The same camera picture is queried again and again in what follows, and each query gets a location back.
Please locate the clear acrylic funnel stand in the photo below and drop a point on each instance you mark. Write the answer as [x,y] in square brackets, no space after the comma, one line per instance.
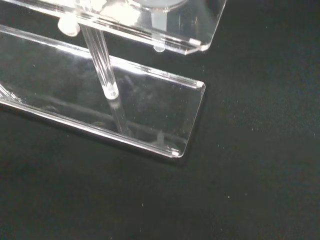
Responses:
[150,110]

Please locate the black bench cloth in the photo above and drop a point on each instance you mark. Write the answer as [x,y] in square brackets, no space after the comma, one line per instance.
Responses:
[225,187]

